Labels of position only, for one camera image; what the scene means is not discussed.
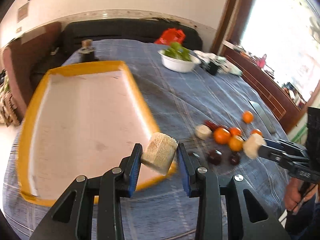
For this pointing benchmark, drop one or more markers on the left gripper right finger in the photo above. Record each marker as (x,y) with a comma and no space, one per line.
(247,216)

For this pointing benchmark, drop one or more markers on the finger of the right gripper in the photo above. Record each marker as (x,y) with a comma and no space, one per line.
(280,146)
(283,159)

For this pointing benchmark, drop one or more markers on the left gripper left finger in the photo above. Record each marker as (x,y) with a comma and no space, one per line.
(71,215)

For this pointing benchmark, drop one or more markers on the white cylinder piece front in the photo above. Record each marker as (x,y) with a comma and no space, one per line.
(252,145)

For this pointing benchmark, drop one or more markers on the white cylinder piece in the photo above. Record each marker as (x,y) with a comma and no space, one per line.
(159,153)
(203,132)
(252,145)

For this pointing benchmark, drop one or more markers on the red date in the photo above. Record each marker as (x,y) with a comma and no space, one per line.
(212,126)
(224,127)

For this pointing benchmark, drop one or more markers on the right hand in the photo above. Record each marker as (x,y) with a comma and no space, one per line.
(293,197)

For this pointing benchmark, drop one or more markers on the orange far right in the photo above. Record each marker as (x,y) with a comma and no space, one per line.
(247,117)

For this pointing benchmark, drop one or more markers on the orange front of pile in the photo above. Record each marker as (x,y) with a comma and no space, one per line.
(236,143)

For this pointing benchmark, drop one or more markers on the orange of pile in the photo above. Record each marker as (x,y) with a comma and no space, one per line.
(236,143)
(221,136)

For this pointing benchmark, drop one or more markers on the dark plum middle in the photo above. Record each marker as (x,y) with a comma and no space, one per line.
(234,158)

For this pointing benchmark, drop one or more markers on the dark plum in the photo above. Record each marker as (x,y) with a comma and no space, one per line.
(214,157)
(234,158)

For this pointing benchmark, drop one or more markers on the orange behind pile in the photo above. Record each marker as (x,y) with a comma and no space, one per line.
(235,131)

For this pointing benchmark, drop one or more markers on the orange right of pile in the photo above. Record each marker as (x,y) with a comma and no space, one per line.
(221,136)

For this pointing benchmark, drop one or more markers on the dark plum far left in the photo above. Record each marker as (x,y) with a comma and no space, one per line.
(214,157)

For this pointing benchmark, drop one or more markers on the blue plaid tablecloth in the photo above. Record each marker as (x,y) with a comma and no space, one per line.
(179,102)

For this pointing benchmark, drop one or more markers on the white cylinder piece back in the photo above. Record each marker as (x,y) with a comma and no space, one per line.
(203,132)

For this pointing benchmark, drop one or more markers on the white green cloth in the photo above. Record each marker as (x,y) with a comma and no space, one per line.
(226,67)

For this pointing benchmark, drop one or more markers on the yellow rimmed white tray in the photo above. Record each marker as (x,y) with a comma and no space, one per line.
(82,120)

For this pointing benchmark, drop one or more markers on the black cylindrical cup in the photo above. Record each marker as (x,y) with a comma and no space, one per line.
(212,67)

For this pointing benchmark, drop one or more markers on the white bowl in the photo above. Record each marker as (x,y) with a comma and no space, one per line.
(179,65)

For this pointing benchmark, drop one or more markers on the green lettuce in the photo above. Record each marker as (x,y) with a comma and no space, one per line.
(177,51)

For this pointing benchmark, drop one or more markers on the red plastic bag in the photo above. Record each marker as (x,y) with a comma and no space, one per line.
(171,35)

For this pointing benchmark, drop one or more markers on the brown armchair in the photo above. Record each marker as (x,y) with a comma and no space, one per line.
(21,54)

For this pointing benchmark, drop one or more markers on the small bottle on side table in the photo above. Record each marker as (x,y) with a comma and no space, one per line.
(87,51)

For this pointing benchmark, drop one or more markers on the black sofa backrest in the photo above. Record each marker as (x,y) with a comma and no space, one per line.
(147,31)

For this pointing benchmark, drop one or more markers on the wall certificate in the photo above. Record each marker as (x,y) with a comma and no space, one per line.
(22,12)

